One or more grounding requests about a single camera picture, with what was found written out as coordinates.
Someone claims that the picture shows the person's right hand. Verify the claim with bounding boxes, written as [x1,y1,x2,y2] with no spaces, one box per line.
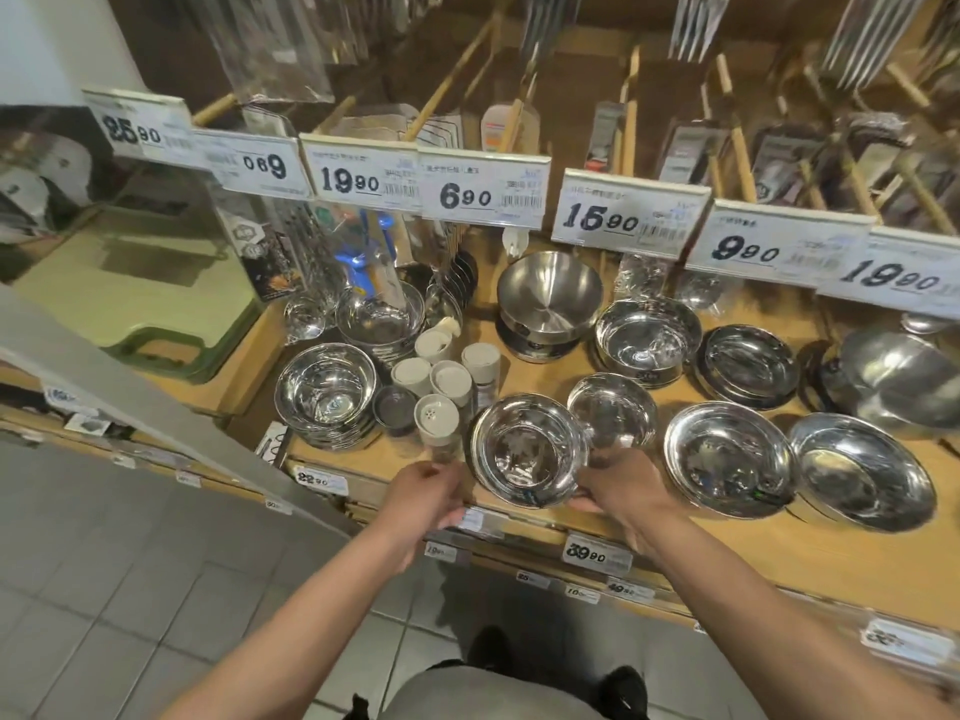
[569,447,681,553]

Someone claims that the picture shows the person's left hand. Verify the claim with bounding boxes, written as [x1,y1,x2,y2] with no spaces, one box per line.
[372,461,471,571]

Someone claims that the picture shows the small shiny steel bowl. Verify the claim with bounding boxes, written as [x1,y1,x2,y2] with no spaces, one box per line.
[468,392,591,511]

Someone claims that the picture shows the person's right forearm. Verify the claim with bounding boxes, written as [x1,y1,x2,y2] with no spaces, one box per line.
[637,506,960,720]

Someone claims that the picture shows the person's left forearm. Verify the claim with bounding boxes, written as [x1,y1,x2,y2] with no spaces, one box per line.
[157,517,423,720]

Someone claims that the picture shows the small shelf edge price labels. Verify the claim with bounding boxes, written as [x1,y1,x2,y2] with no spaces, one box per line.
[41,385,957,668]

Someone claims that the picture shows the white-lid glass shaker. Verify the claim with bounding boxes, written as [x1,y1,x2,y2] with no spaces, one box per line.
[390,356,434,399]
[413,394,462,464]
[430,360,475,407]
[414,325,459,365]
[460,342,503,389]

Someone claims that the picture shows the grey-lid glass shaker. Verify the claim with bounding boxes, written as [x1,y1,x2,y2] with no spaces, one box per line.
[372,385,419,437]

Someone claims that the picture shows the person's black left shoe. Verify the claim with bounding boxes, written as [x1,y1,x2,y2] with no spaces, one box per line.
[464,625,513,674]

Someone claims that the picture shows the person's black shoe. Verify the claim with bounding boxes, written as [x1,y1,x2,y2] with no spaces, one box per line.
[464,625,513,674]
[599,664,651,720]

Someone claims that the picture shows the wide steel bowl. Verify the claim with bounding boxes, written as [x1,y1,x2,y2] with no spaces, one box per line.
[663,401,801,520]
[786,412,939,535]

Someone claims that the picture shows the steel bowl under mixing bowl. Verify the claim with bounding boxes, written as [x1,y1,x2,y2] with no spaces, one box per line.
[494,313,601,365]

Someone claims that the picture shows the stack of straight-sided steel bowls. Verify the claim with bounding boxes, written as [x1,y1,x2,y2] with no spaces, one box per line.
[591,296,705,389]

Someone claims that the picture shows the person's grey shorts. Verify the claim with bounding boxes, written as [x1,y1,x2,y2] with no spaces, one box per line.
[388,662,605,720]

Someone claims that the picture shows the stack of deep steel bowls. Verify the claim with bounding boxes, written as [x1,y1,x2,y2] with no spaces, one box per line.
[273,341,381,452]

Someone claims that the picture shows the person's black right shoe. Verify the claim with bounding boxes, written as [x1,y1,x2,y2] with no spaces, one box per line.
[599,664,651,720]

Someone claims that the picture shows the stack of shallow steel dishes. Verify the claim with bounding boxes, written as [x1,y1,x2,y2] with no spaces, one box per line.
[693,323,801,412]

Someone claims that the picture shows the large steel mixing bowl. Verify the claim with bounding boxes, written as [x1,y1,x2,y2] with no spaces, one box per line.
[495,250,606,343]

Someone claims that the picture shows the row of small steel ladles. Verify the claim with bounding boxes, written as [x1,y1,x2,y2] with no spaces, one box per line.
[426,249,481,325]

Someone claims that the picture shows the wooden display shelf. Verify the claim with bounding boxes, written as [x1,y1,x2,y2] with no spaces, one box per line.
[0,239,960,668]

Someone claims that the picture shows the packaged steel utensils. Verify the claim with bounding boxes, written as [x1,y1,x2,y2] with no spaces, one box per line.
[210,193,348,344]

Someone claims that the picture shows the grey metal bar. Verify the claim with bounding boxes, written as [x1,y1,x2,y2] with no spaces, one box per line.
[0,283,363,539]

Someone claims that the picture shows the row of white price tags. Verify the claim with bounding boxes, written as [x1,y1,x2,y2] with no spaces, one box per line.
[81,86,960,322]

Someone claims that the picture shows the large steel wok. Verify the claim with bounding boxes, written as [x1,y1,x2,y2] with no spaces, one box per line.
[816,324,960,434]

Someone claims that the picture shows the packaged kitchen tool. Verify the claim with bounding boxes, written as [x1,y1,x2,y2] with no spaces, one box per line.
[655,118,730,190]
[750,123,828,208]
[584,100,628,174]

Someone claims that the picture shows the wooden display pegs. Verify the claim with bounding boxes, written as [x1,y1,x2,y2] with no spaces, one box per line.
[191,7,960,238]

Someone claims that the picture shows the green plastic cutting board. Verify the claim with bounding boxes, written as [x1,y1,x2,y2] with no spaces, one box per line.
[10,208,265,385]

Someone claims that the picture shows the clear plastic hanging packages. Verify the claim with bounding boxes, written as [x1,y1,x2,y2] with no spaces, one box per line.
[180,0,391,107]

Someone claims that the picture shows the picture poster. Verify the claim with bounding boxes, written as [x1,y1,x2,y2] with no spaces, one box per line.
[0,104,102,244]

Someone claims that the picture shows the blue-handled packaged utensil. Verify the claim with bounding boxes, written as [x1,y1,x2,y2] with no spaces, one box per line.
[333,209,400,295]

